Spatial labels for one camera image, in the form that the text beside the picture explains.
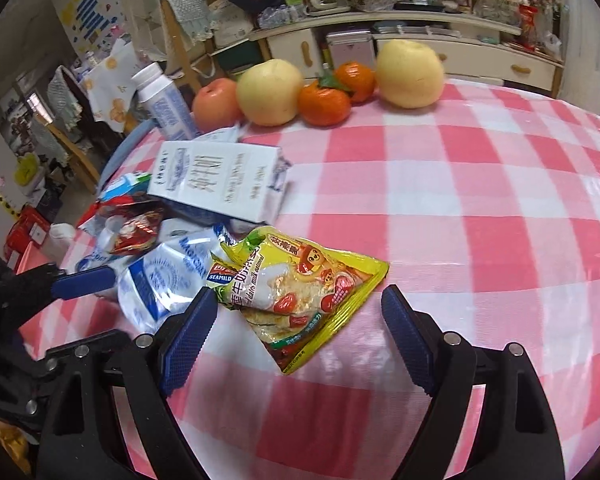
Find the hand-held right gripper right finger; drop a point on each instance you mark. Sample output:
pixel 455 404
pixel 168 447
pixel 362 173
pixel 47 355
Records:
pixel 405 335

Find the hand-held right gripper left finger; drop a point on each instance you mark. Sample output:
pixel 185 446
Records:
pixel 190 340

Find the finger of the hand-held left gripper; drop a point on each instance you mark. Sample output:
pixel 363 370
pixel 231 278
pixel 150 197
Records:
pixel 15 390
pixel 85 281

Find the blue white plastic pouch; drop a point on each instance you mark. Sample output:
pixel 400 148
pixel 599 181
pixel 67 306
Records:
pixel 165 280

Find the red snack wrapper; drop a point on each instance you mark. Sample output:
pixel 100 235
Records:
pixel 135 230

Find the blue green white packet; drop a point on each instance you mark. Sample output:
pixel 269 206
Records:
pixel 125 187

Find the yellow oatmeal packet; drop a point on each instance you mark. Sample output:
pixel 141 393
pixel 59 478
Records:
pixel 290 290

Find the white milk carton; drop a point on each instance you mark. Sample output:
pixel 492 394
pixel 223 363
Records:
pixel 215 180

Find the white cushion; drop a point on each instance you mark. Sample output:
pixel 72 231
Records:
pixel 61 237

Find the red gift box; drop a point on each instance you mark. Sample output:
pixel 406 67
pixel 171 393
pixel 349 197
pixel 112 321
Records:
pixel 25 230

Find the yellow bag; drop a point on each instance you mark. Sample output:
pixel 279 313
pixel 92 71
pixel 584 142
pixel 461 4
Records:
pixel 26 169

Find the light wooden chair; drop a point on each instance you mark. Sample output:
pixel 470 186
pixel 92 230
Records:
pixel 75 155

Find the pink checked tablecloth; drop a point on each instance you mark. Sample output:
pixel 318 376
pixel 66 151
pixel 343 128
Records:
pixel 455 210

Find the blue cushion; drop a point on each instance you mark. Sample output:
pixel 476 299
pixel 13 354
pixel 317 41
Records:
pixel 130 146

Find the white milk bottle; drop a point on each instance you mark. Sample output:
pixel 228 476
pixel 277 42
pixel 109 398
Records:
pixel 162 105

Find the dining table with orange-print cloth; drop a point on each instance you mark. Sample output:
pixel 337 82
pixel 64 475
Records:
pixel 115 85

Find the red apple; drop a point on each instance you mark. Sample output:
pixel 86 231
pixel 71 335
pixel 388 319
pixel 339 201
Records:
pixel 215 107

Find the orange tangerine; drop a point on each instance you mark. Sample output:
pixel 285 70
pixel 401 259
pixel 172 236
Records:
pixel 325 107
pixel 357 80

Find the yellow pear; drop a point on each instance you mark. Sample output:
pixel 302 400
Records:
pixel 410 72
pixel 270 92

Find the cream television cabinet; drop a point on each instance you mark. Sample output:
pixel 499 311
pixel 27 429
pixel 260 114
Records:
pixel 480 55

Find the silver metal case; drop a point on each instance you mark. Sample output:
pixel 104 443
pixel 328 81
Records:
pixel 350 50

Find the wooden chair with lace cover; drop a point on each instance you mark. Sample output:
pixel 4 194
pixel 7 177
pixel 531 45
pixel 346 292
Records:
pixel 187 7

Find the white paper bag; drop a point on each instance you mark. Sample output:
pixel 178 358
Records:
pixel 232 25

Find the pack of small bottles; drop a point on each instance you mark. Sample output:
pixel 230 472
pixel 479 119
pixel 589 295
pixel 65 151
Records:
pixel 280 16

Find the red packet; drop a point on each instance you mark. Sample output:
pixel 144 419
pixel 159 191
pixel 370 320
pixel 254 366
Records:
pixel 529 25

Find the wall chart with blue strips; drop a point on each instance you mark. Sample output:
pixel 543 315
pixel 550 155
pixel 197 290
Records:
pixel 92 10

